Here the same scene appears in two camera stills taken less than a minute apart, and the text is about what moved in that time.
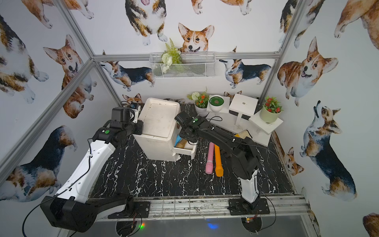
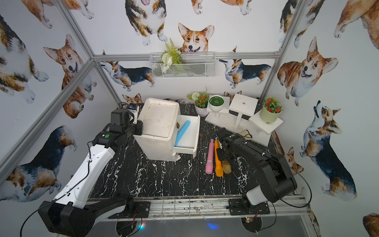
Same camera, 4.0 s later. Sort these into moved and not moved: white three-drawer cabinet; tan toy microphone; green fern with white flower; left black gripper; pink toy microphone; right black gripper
Moved: right black gripper; tan toy microphone
Not moved: left black gripper; white three-drawer cabinet; pink toy microphone; green fern with white flower
